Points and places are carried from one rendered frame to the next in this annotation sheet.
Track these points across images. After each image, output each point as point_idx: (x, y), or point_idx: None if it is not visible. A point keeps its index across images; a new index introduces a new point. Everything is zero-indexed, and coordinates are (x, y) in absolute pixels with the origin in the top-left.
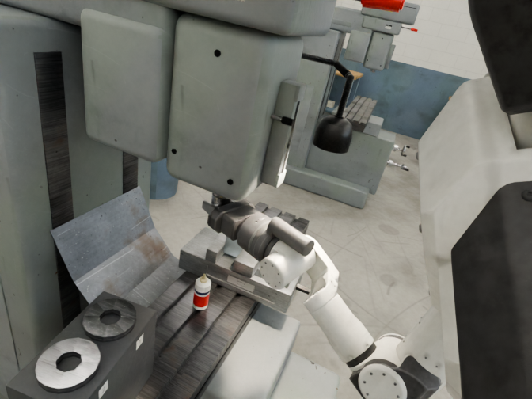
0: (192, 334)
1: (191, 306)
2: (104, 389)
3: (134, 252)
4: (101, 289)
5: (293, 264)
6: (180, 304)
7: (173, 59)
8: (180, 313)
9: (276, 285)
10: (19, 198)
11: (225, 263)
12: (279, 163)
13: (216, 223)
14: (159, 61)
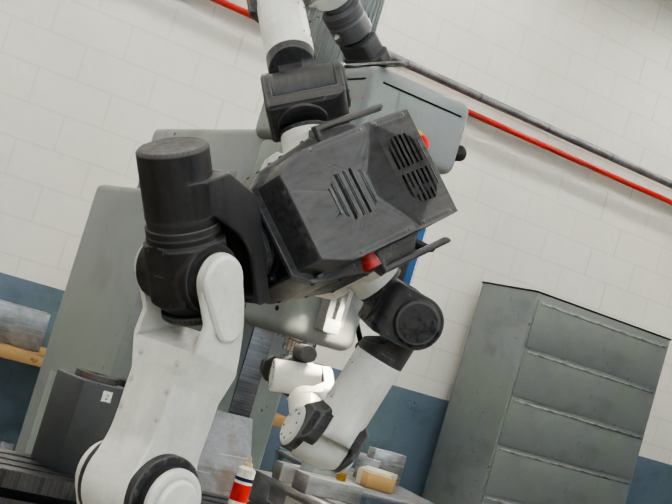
0: (206, 502)
1: (225, 502)
2: (107, 397)
3: (208, 477)
4: None
5: (291, 366)
6: (216, 498)
7: None
8: (209, 498)
9: (271, 382)
10: (129, 336)
11: (290, 484)
12: (328, 305)
13: (265, 365)
14: None
